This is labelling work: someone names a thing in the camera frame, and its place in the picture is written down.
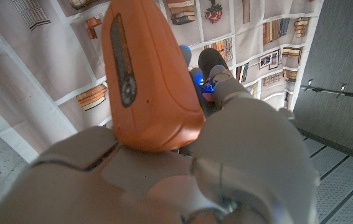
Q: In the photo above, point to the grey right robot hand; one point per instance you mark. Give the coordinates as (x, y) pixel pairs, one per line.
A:
(241, 161)

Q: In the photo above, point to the orange black electric screwdriver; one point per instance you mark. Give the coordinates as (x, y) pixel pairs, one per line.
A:
(154, 93)

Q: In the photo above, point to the black stand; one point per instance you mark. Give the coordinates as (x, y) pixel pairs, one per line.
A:
(335, 90)

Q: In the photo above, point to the printed bookshelf backdrop cloth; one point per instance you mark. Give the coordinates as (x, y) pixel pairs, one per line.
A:
(54, 62)

